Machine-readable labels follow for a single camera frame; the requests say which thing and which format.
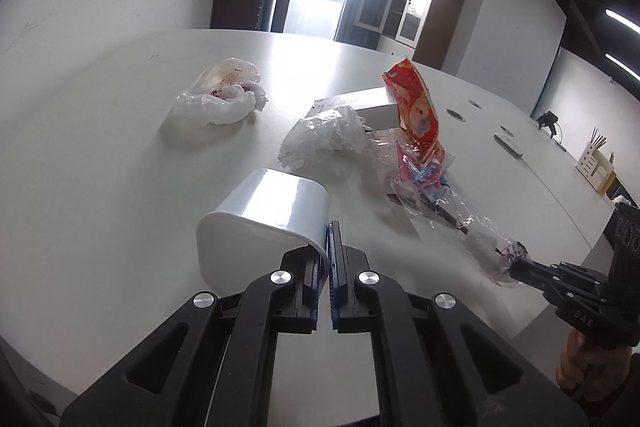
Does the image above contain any white cardboard box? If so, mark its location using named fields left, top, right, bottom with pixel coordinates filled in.
left=307, top=87, right=400, bottom=131

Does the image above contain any white plastic cup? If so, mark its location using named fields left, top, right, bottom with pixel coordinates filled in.
left=195, top=168, right=329, bottom=296

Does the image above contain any white remote control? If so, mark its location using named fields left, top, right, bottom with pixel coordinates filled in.
left=494, top=133, right=523, bottom=158

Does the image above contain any black desk device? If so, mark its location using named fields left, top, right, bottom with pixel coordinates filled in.
left=536, top=110, right=559, bottom=138

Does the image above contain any brown white cabinet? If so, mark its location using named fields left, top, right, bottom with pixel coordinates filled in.
left=355, top=0, right=464, bottom=69

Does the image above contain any red orange snack bag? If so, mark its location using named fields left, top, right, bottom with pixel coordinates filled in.
left=382, top=58, right=446, bottom=165

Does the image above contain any person's right hand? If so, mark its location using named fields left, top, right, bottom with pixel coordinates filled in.
left=555, top=329, right=639, bottom=402

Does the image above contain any wooden pen holder box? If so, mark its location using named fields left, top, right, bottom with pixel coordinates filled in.
left=575, top=127, right=616, bottom=196

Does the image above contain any clear pink blue wrapper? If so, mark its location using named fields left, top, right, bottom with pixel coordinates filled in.
left=369, top=128, right=530, bottom=286

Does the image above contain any white red plastic bag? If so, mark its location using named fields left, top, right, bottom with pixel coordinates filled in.
left=171, top=57, right=268, bottom=127

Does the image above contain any clear plastic bag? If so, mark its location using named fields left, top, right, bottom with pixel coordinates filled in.
left=278, top=105, right=371, bottom=170

